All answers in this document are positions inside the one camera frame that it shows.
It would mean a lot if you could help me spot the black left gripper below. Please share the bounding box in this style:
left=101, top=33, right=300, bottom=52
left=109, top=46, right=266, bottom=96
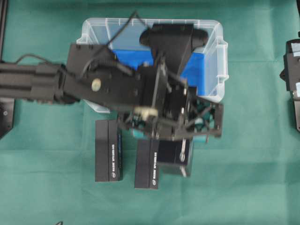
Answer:
left=117, top=65, right=224, bottom=143

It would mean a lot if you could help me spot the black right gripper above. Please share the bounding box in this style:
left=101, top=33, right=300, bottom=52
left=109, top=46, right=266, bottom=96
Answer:
left=275, top=34, right=300, bottom=97

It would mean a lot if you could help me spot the black RealSense box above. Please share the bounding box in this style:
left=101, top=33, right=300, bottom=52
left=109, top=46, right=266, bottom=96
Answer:
left=95, top=120, right=123, bottom=182
left=135, top=139, right=159, bottom=190
left=157, top=139, right=193, bottom=178

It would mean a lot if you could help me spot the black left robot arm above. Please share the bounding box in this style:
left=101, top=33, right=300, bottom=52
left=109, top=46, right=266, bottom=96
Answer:
left=0, top=22, right=224, bottom=141

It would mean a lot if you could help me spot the clear plastic storage case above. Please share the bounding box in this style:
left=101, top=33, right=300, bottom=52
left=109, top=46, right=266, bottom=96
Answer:
left=76, top=17, right=229, bottom=114

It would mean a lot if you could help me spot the blue cloth liner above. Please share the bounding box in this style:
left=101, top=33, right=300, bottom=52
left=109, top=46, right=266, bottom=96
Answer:
left=113, top=49, right=205, bottom=96

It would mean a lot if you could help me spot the green table cloth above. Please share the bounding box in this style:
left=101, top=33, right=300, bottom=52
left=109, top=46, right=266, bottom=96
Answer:
left=0, top=0, right=300, bottom=225

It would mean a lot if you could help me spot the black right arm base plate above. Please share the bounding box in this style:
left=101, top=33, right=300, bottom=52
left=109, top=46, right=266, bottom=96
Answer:
left=292, top=97, right=300, bottom=132

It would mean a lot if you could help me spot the black frame top right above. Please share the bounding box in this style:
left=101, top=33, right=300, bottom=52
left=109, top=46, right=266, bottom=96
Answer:
left=296, top=0, right=300, bottom=16

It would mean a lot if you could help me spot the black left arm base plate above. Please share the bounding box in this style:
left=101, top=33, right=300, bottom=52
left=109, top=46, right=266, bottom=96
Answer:
left=0, top=97, right=15, bottom=138

